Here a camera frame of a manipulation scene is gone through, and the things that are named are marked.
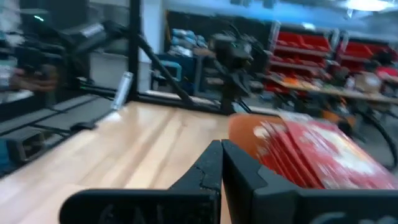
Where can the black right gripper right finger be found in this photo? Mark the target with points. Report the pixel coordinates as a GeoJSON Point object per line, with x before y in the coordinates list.
{"type": "Point", "coordinates": [245, 180]}

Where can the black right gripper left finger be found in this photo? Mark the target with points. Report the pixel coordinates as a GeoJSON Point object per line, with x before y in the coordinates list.
{"type": "Point", "coordinates": [202, 174]}

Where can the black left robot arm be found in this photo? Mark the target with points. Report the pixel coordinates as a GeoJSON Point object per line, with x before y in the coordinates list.
{"type": "Point", "coordinates": [233, 51]}

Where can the orange plastic basket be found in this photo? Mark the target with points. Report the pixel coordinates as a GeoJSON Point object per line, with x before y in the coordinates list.
{"type": "Point", "coordinates": [242, 133]}

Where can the blue framed small display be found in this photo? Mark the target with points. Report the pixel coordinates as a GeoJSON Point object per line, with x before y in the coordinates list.
{"type": "Point", "coordinates": [171, 71]}

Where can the red storage bin shelving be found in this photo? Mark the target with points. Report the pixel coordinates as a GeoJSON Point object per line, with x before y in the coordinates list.
{"type": "Point", "coordinates": [298, 40]}

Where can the orange shop vacuum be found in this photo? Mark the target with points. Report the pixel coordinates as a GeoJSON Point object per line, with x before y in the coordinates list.
{"type": "Point", "coordinates": [335, 117]}

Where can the wooden workbench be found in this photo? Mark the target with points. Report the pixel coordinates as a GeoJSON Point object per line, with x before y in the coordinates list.
{"type": "Point", "coordinates": [342, 91]}

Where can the person's hand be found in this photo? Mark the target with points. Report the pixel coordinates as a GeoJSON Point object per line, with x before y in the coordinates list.
{"type": "Point", "coordinates": [34, 82]}

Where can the blue chair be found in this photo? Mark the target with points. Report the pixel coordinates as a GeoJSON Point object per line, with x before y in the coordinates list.
{"type": "Point", "coordinates": [3, 155]}

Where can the black aluminium table frame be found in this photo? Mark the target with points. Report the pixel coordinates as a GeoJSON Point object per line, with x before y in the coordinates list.
{"type": "Point", "coordinates": [134, 46]}

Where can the silver aluminium bracket bar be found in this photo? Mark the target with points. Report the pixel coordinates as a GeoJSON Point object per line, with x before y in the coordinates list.
{"type": "Point", "coordinates": [122, 90]}

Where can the black frame clip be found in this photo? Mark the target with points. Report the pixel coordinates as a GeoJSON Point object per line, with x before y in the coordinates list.
{"type": "Point", "coordinates": [83, 126]}

